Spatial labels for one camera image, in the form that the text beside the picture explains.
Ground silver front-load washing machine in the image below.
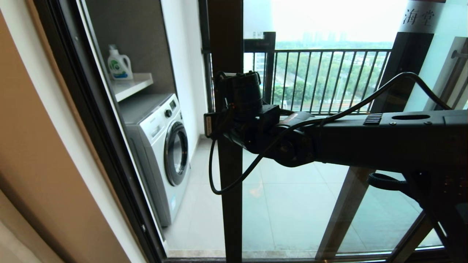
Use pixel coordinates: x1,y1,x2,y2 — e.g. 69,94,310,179
118,94,191,228

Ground black right camera cable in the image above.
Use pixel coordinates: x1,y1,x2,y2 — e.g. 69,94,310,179
208,72,454,195

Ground beige curtain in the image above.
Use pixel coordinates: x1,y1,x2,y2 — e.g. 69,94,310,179
0,190,64,263

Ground white cabinet shelf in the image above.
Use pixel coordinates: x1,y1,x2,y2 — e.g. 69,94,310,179
110,73,154,103

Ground white laundry detergent bottle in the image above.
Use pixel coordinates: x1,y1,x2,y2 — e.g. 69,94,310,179
107,45,133,81

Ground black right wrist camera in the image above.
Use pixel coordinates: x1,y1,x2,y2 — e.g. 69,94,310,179
219,71,264,114

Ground stone door threshold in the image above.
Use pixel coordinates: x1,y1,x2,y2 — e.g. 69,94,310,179
166,249,318,258

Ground dark framed sliding glass door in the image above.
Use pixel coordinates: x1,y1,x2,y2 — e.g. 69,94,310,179
207,0,445,263

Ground dark window frame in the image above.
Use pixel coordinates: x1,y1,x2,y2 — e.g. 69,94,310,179
199,0,276,110

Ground built-in laundry cabinet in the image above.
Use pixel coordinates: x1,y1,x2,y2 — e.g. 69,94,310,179
75,0,178,254

